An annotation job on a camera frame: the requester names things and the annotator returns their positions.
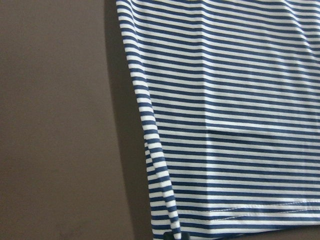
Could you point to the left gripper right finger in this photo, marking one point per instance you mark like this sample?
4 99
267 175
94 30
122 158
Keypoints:
185 236

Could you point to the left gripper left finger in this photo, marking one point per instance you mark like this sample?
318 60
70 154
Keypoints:
168 236

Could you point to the navy white striped polo shirt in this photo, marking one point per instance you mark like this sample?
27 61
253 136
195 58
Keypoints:
228 93

